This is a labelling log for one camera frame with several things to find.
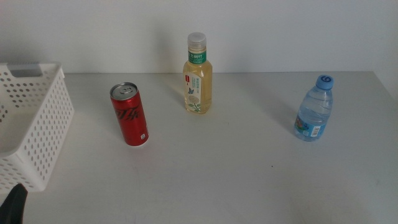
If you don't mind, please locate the red cola can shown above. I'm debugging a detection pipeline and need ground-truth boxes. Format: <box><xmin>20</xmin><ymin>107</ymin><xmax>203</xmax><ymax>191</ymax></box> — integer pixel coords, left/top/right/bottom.
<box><xmin>109</xmin><ymin>82</ymin><xmax>150</xmax><ymax>147</ymax></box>

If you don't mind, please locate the white perforated plastic basket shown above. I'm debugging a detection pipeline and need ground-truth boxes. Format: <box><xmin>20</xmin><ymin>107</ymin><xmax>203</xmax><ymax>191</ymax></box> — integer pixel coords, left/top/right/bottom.
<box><xmin>0</xmin><ymin>62</ymin><xmax>75</xmax><ymax>194</ymax></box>

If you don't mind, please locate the yellow tea bottle white cap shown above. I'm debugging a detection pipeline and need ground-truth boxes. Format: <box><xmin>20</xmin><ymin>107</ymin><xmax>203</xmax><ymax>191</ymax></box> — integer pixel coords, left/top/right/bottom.
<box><xmin>182</xmin><ymin>32</ymin><xmax>213</xmax><ymax>115</ymax></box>

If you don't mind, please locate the clear water bottle blue cap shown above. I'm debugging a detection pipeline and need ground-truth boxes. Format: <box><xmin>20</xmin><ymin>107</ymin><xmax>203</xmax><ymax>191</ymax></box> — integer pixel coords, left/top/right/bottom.
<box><xmin>294</xmin><ymin>74</ymin><xmax>335</xmax><ymax>142</ymax></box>

